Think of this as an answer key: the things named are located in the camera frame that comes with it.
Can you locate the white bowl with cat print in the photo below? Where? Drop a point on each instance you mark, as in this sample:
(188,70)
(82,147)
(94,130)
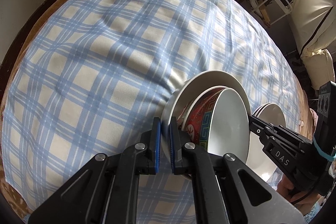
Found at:
(191,89)

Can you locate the red patterned bowl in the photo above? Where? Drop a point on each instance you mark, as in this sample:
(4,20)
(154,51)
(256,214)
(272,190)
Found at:
(220,124)
(182,119)

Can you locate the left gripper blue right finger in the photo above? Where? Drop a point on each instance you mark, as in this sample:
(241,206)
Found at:
(225,190)

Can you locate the blue plaid tablecloth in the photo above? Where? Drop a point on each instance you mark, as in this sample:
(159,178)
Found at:
(98,71)

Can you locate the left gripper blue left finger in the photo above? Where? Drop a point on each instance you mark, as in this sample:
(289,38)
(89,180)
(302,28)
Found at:
(105,189)

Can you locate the white metal cart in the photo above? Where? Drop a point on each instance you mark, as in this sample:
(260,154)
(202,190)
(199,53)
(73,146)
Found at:
(271,11)

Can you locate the person's right hand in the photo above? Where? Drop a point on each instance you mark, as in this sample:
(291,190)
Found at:
(285,188)

